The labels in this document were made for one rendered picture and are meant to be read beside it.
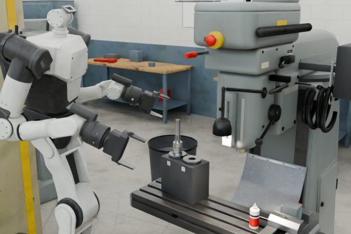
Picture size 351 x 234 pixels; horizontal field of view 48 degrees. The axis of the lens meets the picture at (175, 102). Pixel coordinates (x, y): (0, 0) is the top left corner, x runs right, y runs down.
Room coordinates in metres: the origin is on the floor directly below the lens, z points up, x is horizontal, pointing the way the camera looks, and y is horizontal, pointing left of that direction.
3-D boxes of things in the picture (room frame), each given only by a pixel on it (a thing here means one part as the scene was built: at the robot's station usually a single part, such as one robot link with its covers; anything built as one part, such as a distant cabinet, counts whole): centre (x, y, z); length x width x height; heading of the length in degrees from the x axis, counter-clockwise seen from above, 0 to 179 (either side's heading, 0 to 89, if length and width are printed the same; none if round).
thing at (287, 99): (1.73, -0.40, 1.47); 0.24 x 0.19 x 0.26; 52
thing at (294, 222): (1.39, -0.43, 1.05); 0.12 x 0.06 x 0.04; 50
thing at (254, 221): (1.50, -0.33, 1.02); 0.04 x 0.04 x 0.11
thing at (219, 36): (1.39, -0.14, 1.76); 0.06 x 0.02 x 0.06; 52
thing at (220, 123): (1.42, -0.18, 1.44); 0.07 x 0.07 x 0.06
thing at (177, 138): (1.85, -0.01, 1.28); 0.03 x 0.03 x 0.11
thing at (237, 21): (1.59, -0.29, 1.81); 0.47 x 0.26 x 0.16; 142
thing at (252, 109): (1.58, -0.28, 1.47); 0.21 x 0.19 x 0.32; 52
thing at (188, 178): (1.81, -0.05, 1.06); 0.22 x 0.12 x 0.20; 44
